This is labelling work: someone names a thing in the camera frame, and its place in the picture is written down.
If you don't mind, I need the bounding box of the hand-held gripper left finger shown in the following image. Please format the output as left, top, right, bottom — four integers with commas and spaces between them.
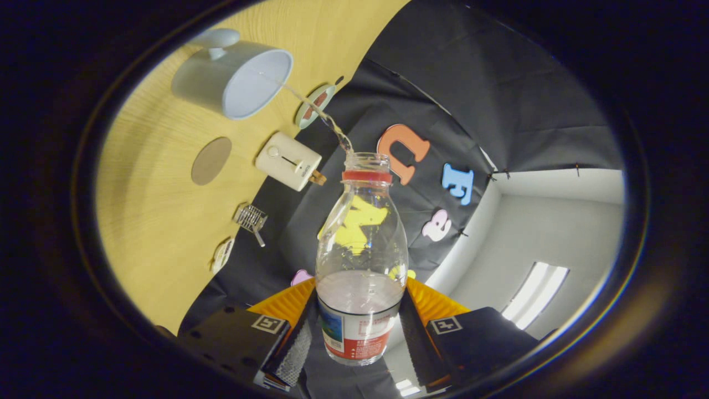
177, 277, 320, 393

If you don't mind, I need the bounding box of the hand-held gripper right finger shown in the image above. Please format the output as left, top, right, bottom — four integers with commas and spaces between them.
399, 277, 541, 391

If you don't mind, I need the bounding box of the clear plastic juice bottle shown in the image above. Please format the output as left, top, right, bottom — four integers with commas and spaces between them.
316, 152, 409, 367

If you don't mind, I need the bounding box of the round brown coaster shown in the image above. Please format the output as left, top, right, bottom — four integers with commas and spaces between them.
191, 136, 233, 186

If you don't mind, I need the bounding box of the white cup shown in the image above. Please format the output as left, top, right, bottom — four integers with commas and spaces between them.
171, 28, 294, 121

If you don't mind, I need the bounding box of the white sectioned dish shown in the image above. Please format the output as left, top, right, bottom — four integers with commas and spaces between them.
211, 238, 235, 275

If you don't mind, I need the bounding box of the long ceiling light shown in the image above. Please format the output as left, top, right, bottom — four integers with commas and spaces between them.
501, 262, 570, 331

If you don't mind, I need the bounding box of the white toaster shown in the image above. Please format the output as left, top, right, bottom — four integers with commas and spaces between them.
255, 131, 323, 192

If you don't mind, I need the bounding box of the wooden table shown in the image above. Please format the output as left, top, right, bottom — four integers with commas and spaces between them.
95, 0, 410, 336

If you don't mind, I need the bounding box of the pale green plate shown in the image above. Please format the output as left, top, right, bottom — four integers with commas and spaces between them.
294, 83, 337, 130

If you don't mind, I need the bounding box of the reddish brown toast slice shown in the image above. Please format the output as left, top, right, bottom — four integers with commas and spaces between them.
304, 91, 328, 120

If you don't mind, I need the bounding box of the metal wire utensil holder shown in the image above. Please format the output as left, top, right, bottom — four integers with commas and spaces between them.
233, 204, 269, 233

